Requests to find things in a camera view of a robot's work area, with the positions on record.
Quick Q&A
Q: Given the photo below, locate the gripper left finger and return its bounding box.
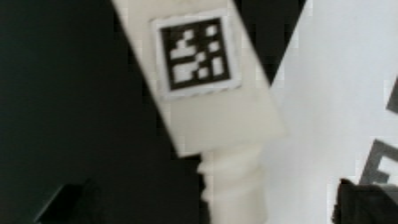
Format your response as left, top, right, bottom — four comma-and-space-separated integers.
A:
33, 184, 92, 224

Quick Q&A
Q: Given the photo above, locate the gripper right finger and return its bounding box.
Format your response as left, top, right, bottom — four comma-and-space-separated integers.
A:
330, 179, 398, 224

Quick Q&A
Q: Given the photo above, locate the white stool leg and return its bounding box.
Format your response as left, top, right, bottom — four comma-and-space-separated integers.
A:
111, 0, 283, 224

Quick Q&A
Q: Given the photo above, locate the white marker sheet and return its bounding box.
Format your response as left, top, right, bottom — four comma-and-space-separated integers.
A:
262, 0, 398, 224

